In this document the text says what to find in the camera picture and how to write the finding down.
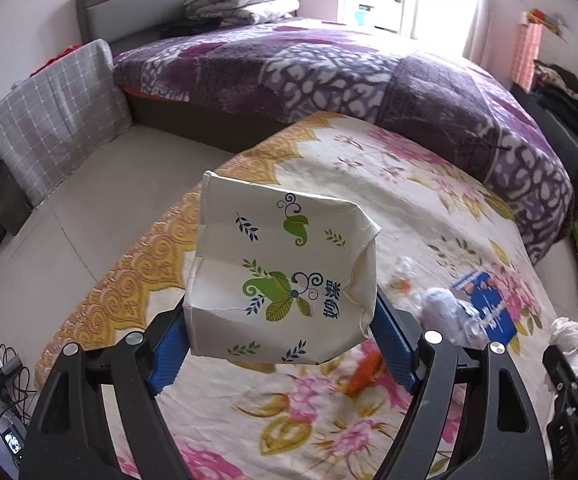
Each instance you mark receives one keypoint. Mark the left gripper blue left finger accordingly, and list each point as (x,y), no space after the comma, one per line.
(169,344)

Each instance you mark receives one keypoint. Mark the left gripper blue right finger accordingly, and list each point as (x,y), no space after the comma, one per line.
(396,333)

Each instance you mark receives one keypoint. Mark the orange brown wrapper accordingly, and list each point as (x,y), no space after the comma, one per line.
(369,370)

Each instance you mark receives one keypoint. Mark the crushed clear plastic bottle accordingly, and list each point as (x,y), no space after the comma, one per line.
(404,289)

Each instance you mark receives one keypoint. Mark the blue grey paper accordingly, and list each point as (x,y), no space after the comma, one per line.
(456,320)

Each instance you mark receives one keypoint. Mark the white paper tissue box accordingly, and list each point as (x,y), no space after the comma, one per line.
(279,276)

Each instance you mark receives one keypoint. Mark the blue card package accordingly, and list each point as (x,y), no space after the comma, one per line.
(481,291)

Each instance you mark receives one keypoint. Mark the floral cream sheet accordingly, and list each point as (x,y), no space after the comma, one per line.
(237,420)

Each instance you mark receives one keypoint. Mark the crumpled white tissue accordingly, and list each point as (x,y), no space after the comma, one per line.
(564,335)

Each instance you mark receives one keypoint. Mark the grey checked cloth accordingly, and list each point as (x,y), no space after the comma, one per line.
(53,121)

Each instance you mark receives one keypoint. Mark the black low bench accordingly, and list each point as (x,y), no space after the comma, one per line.
(562,140)

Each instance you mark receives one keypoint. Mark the purple patterned bed blanket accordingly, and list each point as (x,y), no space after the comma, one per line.
(291,69)

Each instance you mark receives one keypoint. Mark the pile of dark clothes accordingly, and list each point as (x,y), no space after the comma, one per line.
(556,90)

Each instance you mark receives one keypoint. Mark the teal basket at window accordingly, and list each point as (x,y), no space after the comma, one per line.
(364,15)

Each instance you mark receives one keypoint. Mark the pink white drawer cabinet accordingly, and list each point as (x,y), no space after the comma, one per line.
(539,41)

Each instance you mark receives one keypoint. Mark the dark bed headboard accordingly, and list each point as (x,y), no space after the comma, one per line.
(125,24)

